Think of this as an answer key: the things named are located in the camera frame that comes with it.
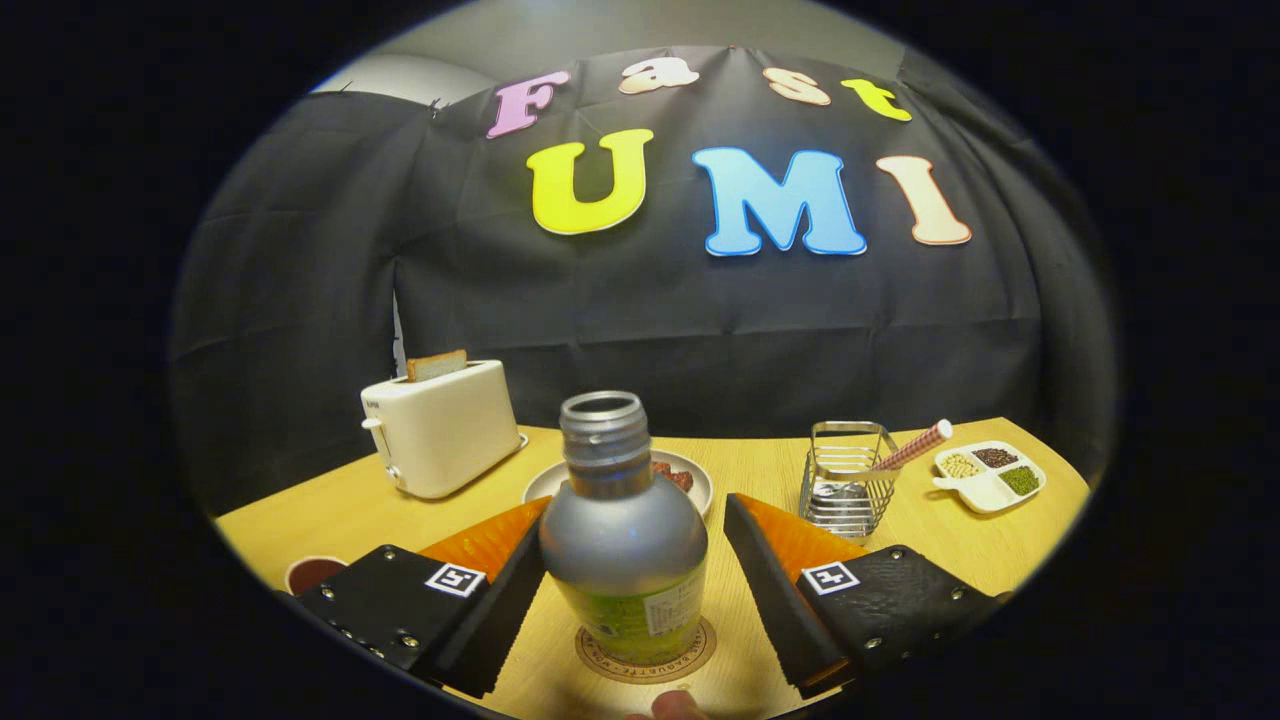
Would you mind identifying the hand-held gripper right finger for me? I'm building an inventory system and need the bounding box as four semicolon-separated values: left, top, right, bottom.
722;492;1006;701

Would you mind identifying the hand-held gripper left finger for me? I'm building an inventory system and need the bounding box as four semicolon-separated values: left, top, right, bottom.
295;495;553;699

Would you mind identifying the round brown printed coaster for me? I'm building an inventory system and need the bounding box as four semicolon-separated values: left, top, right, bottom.
574;617;718;685

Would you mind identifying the silver bottle with green label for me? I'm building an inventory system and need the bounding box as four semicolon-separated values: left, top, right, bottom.
538;390;709;666

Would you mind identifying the cream cup with wooden handle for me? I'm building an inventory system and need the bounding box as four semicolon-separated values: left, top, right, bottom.
285;556;349;597

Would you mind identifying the round grey plate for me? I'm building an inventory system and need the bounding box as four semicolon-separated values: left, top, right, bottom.
522;449;714;519

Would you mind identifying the wooden table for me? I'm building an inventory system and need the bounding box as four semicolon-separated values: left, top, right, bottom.
215;417;1091;720

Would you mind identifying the white toaster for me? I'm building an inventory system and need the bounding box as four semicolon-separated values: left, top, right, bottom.
360;360;529;501

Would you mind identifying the red striped straw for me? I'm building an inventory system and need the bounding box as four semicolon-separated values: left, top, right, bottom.
868;419;954;474

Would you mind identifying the white divided dish with beans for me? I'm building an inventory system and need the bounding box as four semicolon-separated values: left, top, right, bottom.
932;440;1047;515

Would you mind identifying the toast slice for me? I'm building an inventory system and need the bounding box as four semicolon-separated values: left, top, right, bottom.
405;349;469;384

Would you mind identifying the metal wire basket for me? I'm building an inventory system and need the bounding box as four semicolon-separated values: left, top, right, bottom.
798;421;901;542

